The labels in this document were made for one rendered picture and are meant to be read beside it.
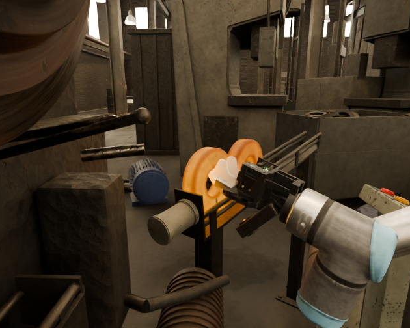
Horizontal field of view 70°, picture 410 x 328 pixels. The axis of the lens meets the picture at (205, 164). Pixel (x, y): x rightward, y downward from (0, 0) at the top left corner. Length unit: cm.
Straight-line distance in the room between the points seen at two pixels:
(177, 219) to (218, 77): 236
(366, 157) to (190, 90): 163
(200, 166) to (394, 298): 77
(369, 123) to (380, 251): 199
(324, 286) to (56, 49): 51
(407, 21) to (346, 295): 330
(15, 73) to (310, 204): 45
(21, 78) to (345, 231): 47
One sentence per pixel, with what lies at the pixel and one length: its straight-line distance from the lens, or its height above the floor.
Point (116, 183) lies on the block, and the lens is 44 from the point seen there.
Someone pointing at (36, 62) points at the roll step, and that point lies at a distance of 26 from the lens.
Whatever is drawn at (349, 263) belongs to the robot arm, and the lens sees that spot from 54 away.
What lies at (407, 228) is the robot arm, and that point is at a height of 67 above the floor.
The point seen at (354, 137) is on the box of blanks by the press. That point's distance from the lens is 241.
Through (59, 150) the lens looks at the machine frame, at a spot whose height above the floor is 83.
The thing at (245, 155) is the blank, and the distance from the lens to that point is 75.
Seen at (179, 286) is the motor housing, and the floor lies 53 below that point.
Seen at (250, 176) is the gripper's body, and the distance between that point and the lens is 58.
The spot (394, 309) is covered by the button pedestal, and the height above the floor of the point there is 26.
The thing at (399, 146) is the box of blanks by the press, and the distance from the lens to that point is 270.
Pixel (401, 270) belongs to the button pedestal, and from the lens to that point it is 109.
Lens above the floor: 92
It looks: 14 degrees down
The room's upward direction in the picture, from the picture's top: straight up
